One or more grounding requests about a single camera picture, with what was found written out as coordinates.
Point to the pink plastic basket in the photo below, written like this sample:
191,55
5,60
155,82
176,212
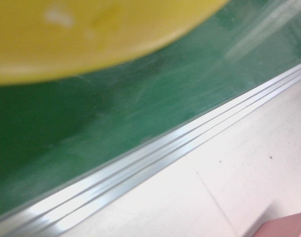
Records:
288,227

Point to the yellow banana bunch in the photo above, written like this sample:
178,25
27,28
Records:
79,37

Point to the green belt conveyor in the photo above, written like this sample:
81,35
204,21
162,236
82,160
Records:
116,111

